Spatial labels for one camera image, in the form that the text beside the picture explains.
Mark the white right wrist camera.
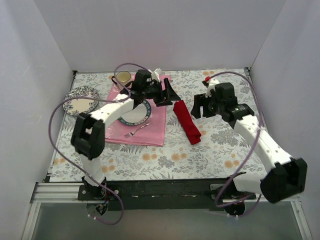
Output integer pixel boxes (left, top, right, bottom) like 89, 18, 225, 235
202, 76, 220, 98

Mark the green rimmed white plate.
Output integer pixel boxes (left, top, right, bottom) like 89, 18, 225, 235
118, 100, 152, 126

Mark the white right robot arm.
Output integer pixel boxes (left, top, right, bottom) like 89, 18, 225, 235
191, 79, 308, 204

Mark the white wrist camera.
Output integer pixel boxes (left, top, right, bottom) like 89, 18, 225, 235
202, 76, 220, 98
148, 68, 163, 82

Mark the red cloth napkin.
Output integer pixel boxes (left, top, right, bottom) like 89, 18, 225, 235
173, 100, 202, 145

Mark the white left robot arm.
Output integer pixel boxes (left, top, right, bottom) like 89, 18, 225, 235
71, 68, 180, 200

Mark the silver fork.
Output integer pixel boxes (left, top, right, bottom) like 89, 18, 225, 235
124, 122, 151, 138

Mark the cream enamel mug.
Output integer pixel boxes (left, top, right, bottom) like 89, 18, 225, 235
111, 71, 133, 85

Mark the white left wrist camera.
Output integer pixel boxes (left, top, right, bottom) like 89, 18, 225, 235
148, 68, 163, 82

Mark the blue floral plate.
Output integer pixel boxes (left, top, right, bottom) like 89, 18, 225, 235
62, 86, 100, 116

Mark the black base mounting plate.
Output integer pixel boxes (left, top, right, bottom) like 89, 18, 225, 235
77, 178, 257, 212

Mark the aluminium frame rail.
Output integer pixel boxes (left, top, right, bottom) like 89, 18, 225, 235
22, 179, 312, 240

